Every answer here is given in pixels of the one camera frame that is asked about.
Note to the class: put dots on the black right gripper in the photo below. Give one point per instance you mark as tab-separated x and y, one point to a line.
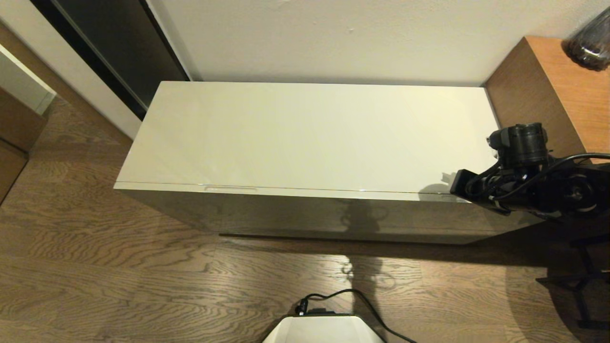
476	190

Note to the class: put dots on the brown wooden desk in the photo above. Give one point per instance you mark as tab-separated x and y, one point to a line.
548	85

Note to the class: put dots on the dark door panel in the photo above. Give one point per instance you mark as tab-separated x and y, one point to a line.
119	43

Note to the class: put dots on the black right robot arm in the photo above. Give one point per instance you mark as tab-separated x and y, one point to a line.
572	195

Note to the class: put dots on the wooden cabinet with white top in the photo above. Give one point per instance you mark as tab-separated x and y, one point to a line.
19	124

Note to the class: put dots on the beige glossy cabinet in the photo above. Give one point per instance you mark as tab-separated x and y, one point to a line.
310	133

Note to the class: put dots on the dark glass vase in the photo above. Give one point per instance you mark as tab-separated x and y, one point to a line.
593	47

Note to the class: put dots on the black metal stand legs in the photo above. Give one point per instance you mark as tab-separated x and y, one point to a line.
579	286

